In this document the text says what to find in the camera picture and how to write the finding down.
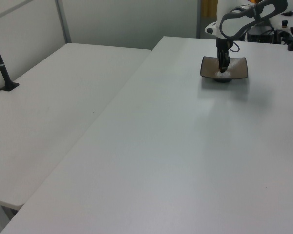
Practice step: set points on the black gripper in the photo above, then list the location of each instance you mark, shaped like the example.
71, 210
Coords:
222, 46

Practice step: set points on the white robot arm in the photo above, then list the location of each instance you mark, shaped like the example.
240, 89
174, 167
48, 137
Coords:
244, 18

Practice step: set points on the aluminium frame post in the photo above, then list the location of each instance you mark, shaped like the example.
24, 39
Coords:
63, 22
198, 18

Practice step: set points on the black equipment rack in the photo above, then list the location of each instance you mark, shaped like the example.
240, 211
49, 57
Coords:
263, 36

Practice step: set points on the black camera stand pole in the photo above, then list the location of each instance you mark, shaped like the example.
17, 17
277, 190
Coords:
1, 65

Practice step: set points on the square brown ceramic plate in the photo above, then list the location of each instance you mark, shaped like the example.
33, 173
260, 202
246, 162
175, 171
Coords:
236, 69

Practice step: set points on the yellow panel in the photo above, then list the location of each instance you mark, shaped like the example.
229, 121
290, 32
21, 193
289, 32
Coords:
208, 8

